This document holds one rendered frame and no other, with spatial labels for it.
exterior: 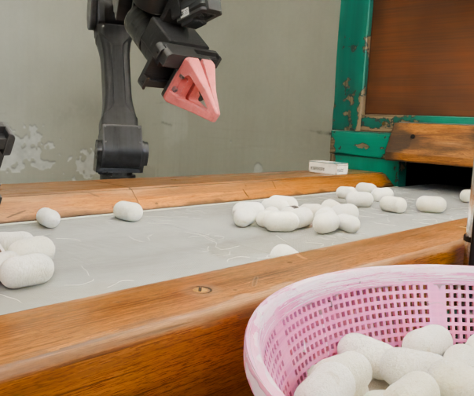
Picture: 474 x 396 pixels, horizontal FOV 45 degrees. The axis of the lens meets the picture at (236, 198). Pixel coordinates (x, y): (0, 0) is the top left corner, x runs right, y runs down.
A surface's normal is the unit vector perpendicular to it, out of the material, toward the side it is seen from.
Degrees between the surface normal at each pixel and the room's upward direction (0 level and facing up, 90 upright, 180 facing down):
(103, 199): 45
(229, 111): 90
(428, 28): 90
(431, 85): 90
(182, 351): 90
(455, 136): 67
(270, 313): 75
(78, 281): 0
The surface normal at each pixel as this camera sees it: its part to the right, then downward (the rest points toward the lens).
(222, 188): 0.54, -0.61
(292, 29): -0.64, 0.07
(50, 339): 0.05, -0.99
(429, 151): -0.62, -0.33
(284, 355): 0.91, -0.22
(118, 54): 0.35, -0.25
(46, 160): 0.77, 0.12
